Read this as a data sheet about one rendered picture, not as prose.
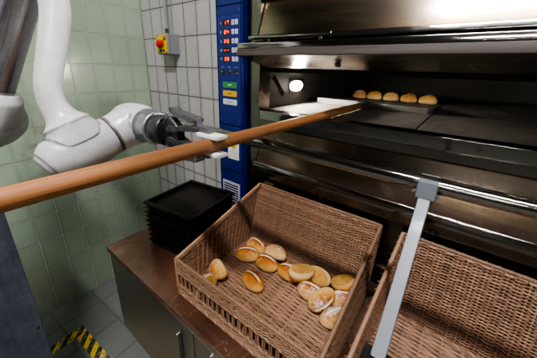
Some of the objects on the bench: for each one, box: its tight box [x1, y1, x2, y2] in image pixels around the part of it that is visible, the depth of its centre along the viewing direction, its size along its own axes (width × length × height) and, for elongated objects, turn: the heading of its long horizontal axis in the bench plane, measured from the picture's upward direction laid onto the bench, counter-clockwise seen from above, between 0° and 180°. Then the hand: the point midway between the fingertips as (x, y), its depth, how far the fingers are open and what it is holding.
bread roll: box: [308, 287, 335, 313], centre depth 85 cm, size 6×10×7 cm
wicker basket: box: [174, 182, 384, 358], centre depth 91 cm, size 49×56×28 cm
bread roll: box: [209, 259, 227, 280], centre depth 98 cm, size 6×10×7 cm, turn 27°
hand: (212, 144), depth 55 cm, fingers closed on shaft, 3 cm apart
